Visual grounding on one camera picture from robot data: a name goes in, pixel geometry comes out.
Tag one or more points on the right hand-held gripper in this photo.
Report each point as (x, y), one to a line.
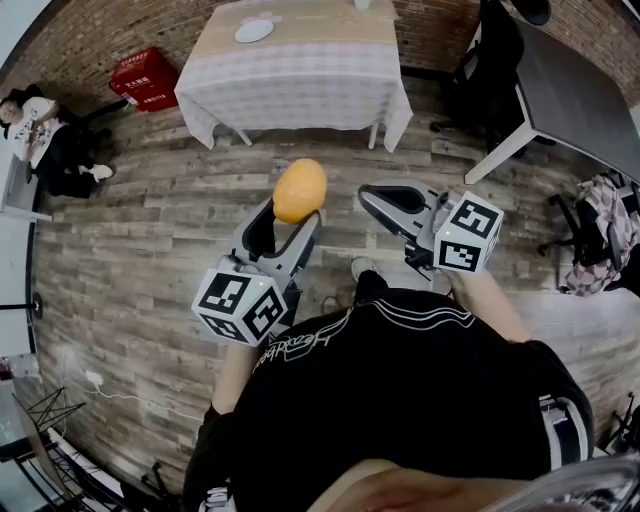
(465, 235)

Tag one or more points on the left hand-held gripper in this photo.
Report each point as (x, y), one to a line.
(240, 305)

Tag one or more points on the yellow-brown potato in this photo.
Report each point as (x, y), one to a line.
(300, 192)

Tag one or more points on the white plate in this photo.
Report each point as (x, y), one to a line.
(254, 31)

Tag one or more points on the person's left forearm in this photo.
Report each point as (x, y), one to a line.
(237, 375)

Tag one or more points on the person's right forearm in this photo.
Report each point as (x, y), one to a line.
(487, 305)

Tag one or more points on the person's shoe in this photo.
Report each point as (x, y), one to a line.
(361, 266)

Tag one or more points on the black office chair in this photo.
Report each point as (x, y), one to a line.
(487, 75)

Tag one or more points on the beige checked flower tablecloth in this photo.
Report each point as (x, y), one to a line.
(295, 75)

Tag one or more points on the black chair with clothes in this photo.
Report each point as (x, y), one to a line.
(590, 240)

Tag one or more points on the pink patterned clothing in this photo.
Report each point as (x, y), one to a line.
(602, 200)

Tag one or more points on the person's black printed shirt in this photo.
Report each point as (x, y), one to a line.
(400, 400)

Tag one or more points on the dark grey desk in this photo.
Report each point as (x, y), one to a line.
(575, 95)

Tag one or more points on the red box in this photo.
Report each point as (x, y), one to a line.
(145, 80)

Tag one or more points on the black folding stand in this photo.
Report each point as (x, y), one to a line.
(47, 410)

